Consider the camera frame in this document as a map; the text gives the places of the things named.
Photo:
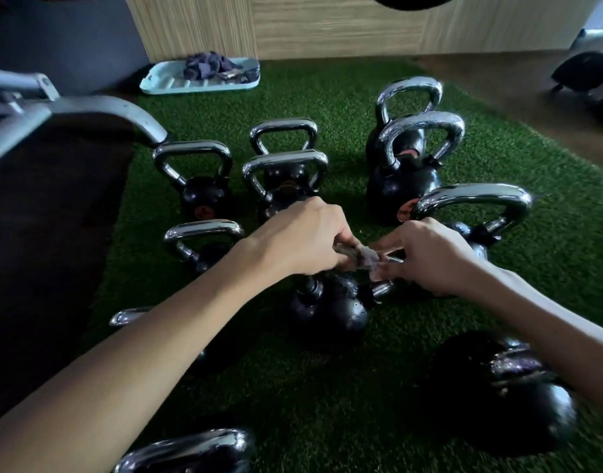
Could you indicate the green artificial turf mat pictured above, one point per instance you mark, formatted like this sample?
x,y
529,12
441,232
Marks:
x,y
306,398

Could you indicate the light wooden panel counter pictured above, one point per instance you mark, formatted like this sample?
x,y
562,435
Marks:
x,y
331,24

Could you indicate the person's right thumb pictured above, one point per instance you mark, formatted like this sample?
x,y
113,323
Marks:
x,y
387,274

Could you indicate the small grey wiping cloth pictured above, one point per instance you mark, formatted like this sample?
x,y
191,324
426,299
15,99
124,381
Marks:
x,y
363,258

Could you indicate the person's left hand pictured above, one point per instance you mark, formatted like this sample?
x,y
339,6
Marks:
x,y
301,236

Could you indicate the light blue plastic tray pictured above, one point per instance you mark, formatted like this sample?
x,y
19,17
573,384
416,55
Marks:
x,y
158,81

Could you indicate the crumpled purple-grey cloth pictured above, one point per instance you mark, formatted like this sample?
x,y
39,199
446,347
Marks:
x,y
208,66

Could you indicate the person's left fingers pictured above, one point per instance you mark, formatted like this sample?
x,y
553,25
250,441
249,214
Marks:
x,y
344,241

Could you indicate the person's right hand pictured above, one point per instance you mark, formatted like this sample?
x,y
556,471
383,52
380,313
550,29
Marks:
x,y
437,258

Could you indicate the grey metal rack frame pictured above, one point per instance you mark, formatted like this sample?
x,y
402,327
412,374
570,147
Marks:
x,y
84,108

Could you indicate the person's right forearm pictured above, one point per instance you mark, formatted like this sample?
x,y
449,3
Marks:
x,y
552,334

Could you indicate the black and white gym equipment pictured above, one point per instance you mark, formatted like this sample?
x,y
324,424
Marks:
x,y
587,71

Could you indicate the black round object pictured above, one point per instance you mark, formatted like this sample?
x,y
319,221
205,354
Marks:
x,y
414,0

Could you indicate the person's left forearm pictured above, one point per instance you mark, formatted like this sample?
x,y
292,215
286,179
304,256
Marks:
x,y
134,364

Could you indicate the group of black kettlebells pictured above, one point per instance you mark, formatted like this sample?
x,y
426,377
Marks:
x,y
404,187

